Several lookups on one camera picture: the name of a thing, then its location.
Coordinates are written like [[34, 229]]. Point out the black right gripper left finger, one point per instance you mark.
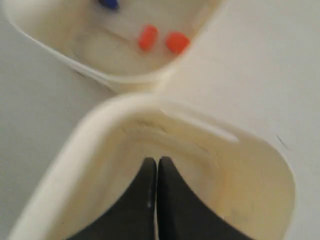
[[132, 216]]

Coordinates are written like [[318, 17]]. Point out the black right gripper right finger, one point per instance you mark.
[[181, 215]]

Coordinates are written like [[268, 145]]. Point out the clear tube orange cap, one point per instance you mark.
[[177, 42], [148, 37]]

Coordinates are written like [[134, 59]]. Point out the conical tube blue cap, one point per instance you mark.
[[109, 4]]

